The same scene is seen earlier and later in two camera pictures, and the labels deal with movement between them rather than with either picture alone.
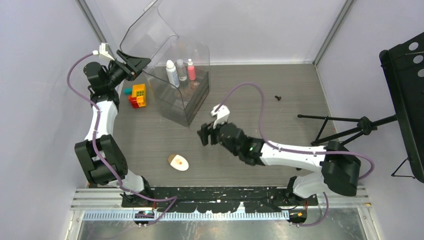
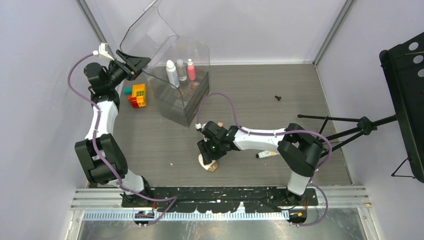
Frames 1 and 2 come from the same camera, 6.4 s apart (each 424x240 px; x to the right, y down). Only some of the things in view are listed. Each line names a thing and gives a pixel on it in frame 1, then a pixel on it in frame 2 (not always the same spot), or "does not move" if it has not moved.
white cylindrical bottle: [172, 74] does not move
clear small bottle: [182, 70] does not move
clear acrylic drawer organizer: [178, 72] does not move
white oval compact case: [177, 161] to [211, 167]
